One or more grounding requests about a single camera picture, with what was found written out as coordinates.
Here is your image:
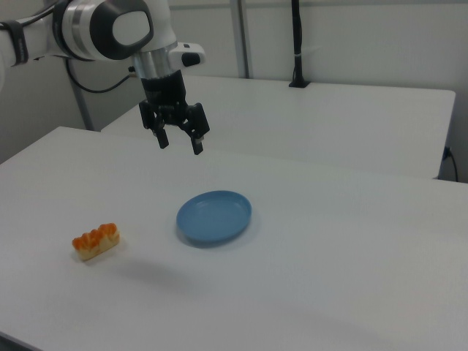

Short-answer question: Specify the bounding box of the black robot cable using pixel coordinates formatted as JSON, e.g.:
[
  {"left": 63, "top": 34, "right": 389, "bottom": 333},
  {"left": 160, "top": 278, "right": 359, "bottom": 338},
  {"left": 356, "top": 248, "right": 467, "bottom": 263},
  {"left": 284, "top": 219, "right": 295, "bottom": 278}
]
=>
[{"left": 64, "top": 57, "right": 142, "bottom": 94}]

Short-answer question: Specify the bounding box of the black velcro strap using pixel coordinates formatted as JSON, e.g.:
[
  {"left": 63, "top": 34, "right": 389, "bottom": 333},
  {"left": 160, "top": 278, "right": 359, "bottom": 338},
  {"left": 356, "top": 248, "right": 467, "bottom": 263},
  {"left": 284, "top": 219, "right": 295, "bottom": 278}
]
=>
[{"left": 0, "top": 20, "right": 30, "bottom": 68}]

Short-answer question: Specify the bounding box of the black camera pole with base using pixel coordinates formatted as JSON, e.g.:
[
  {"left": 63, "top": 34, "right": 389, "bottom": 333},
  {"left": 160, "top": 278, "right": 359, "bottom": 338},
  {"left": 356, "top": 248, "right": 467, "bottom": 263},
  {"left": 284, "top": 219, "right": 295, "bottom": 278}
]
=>
[{"left": 288, "top": 0, "right": 312, "bottom": 89}]

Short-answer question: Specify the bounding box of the orange glazed bread loaf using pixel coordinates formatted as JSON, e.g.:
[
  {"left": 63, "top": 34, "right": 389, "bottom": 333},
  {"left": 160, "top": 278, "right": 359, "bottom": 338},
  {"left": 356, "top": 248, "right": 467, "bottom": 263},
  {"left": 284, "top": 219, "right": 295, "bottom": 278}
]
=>
[{"left": 71, "top": 222, "right": 121, "bottom": 263}]

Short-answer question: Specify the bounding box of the white table behind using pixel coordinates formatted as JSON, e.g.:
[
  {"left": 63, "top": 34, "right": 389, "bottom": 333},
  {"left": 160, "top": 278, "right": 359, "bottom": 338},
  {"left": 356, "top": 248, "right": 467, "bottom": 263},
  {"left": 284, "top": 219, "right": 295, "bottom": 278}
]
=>
[{"left": 100, "top": 75, "right": 456, "bottom": 181}]

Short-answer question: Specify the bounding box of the grey metal frame post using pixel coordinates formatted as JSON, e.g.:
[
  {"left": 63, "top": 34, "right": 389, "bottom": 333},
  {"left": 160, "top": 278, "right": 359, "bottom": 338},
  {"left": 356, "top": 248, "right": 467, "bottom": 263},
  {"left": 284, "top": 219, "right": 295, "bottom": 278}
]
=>
[{"left": 64, "top": 58, "right": 95, "bottom": 132}]

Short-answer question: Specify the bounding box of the blue oval plate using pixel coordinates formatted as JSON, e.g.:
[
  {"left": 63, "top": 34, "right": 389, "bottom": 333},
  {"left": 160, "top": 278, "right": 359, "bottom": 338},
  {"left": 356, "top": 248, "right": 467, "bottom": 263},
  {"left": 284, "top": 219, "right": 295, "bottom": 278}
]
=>
[{"left": 175, "top": 189, "right": 253, "bottom": 249}]

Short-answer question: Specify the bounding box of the black cable at table edge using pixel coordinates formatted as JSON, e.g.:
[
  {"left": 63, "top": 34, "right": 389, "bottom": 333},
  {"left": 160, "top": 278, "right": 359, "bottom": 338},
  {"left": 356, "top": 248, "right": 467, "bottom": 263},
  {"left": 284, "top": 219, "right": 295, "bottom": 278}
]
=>
[{"left": 443, "top": 146, "right": 460, "bottom": 182}]

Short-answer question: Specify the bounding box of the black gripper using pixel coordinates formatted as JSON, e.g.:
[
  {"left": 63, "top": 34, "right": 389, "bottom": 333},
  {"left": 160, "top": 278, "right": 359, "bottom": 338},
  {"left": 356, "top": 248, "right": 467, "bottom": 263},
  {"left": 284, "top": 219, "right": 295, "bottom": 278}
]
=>
[{"left": 138, "top": 69, "right": 212, "bottom": 156}]

